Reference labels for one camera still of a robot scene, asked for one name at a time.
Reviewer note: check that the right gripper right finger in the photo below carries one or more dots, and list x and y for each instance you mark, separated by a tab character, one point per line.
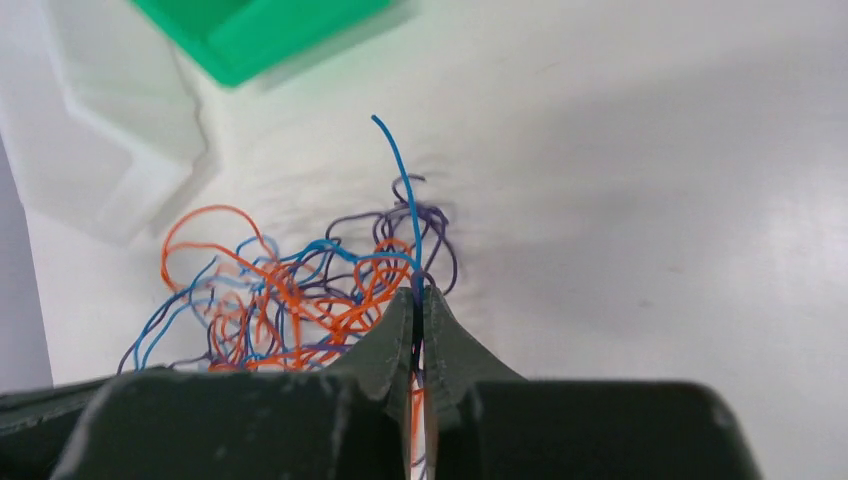
486	421

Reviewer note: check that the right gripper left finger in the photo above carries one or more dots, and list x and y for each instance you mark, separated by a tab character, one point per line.
350	420

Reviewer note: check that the white plastic bin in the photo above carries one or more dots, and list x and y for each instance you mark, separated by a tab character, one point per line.
99	123

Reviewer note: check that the green plastic bin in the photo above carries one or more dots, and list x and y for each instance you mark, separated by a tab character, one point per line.
233	41

